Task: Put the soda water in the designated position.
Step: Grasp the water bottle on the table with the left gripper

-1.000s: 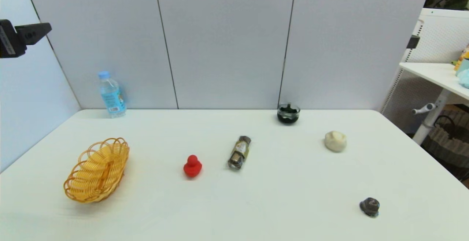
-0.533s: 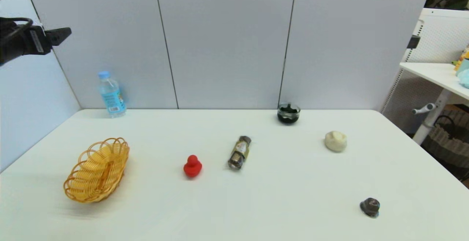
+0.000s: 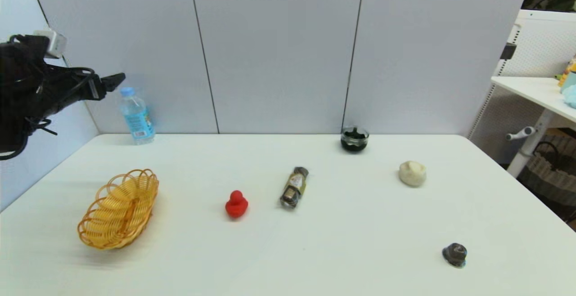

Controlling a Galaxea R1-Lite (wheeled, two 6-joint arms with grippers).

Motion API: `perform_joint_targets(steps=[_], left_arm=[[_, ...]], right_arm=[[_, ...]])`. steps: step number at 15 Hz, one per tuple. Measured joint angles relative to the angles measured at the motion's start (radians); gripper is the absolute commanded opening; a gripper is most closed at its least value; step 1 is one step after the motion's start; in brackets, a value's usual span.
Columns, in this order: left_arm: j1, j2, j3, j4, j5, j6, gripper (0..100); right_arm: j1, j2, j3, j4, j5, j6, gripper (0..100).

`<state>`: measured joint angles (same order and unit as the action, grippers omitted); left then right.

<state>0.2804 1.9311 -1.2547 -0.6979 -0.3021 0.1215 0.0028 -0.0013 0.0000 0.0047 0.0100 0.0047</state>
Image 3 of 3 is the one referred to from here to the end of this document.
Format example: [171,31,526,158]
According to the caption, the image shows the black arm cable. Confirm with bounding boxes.
[0,116,58,161]

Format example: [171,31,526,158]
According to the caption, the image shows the dark woven floor basket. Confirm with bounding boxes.
[517,134,576,223]

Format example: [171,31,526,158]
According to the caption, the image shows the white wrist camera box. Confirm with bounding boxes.
[33,29,68,59]

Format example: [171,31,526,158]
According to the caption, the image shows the clear water bottle blue cap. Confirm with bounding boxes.
[119,87,156,146]

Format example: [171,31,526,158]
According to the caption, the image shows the red rubber duck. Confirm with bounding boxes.
[225,190,249,219]

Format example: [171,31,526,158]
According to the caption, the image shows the white steamed bun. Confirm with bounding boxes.
[398,161,427,188]

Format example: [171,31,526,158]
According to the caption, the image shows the white desk leg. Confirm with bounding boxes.
[506,109,555,179]

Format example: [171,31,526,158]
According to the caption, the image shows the white pegboard panel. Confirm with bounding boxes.
[468,10,576,164]

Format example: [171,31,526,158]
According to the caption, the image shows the yellow wicker basket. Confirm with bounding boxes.
[77,169,159,250]

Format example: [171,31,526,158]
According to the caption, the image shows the white desk crank handle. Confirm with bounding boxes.
[505,126,537,142]

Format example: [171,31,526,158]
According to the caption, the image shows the glass bowl with dark contents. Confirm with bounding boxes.
[340,126,369,153]

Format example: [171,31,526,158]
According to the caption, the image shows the yellow toy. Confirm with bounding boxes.
[557,55,576,88]

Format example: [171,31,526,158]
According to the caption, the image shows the light blue cup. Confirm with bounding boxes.
[560,71,576,95]

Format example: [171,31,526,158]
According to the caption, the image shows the brown coffee capsule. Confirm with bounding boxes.
[442,242,468,269]

